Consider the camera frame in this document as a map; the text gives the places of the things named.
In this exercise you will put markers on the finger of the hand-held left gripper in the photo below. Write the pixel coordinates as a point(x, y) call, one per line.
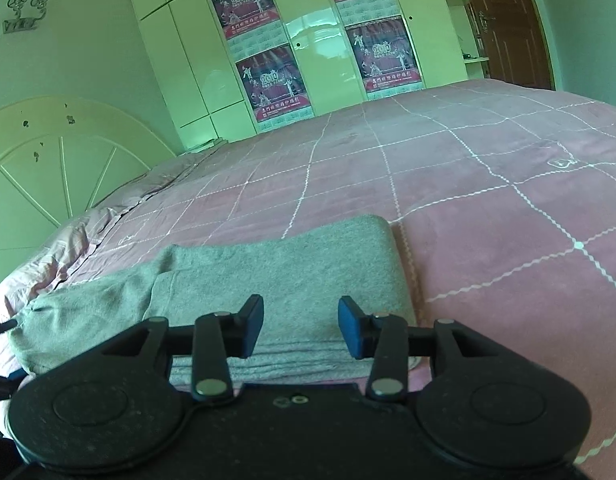
point(0, 327)

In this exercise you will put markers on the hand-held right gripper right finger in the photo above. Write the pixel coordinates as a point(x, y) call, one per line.
point(353, 327)

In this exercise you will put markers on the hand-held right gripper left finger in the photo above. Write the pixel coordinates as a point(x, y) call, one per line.
point(252, 327)

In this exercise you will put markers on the grey pants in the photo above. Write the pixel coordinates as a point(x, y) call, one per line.
point(298, 270)

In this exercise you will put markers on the pink pillow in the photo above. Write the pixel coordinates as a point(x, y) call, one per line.
point(73, 250)

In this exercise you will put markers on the white bed headboard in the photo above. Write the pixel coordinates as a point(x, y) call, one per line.
point(43, 175)

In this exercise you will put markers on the bed with pink checked sheet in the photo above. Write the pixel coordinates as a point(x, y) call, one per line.
point(487, 185)

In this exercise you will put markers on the white glossy wardrobe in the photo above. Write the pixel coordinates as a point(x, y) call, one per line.
point(308, 60)

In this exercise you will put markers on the white corner shelves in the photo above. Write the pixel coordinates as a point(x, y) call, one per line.
point(470, 30)

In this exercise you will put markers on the brown wooden door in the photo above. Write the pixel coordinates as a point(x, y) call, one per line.
point(512, 20)

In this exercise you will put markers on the wall lamp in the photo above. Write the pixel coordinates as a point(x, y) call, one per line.
point(25, 5)

